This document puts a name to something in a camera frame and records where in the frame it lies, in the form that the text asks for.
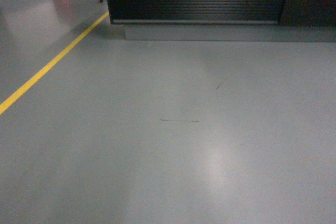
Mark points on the black checkout counter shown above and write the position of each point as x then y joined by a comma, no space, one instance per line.
226,20

